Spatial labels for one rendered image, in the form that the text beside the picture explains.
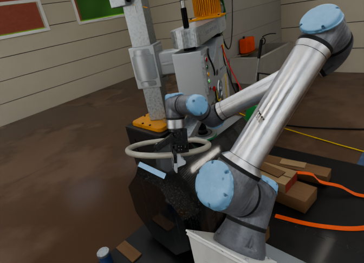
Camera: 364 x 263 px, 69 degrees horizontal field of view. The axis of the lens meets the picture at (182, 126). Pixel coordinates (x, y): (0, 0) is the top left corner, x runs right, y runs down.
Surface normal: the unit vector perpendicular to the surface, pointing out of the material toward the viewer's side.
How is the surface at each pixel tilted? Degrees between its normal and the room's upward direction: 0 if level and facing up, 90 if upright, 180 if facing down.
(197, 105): 79
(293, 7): 90
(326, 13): 37
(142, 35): 90
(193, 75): 90
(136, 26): 90
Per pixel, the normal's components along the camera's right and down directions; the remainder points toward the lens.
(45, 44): 0.72, 0.16
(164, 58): -0.19, 0.43
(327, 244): -0.18, -0.90
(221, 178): -0.72, -0.30
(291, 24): -0.66, 0.41
